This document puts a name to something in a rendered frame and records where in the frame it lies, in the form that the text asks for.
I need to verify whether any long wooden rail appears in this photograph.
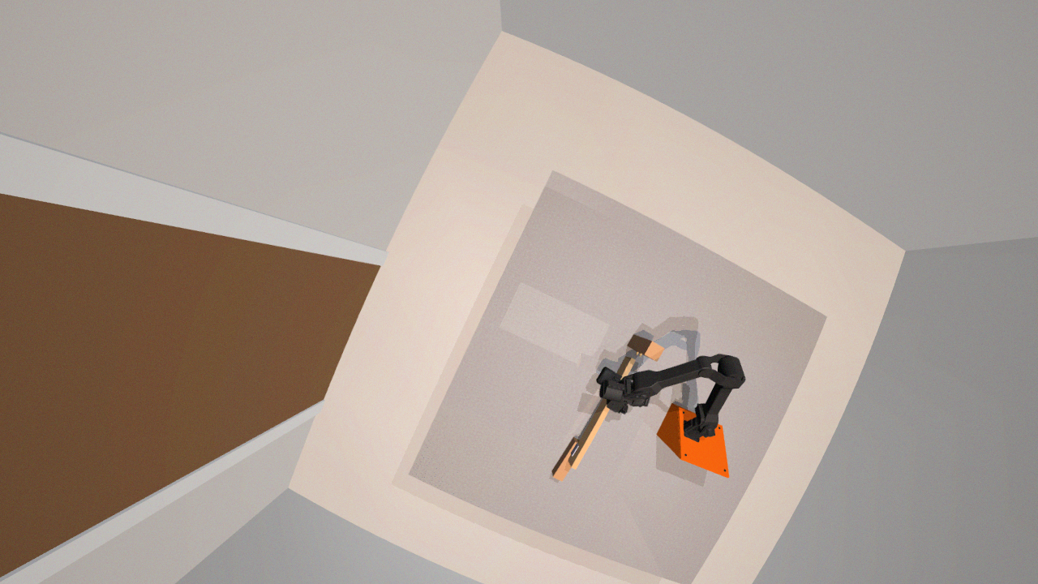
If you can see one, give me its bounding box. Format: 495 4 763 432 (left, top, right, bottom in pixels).
568 356 636 469

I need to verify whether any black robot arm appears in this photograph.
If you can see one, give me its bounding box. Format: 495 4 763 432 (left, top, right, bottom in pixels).
599 354 746 443

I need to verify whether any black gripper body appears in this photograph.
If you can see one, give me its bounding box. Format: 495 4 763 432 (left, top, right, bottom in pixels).
596 367 624 384

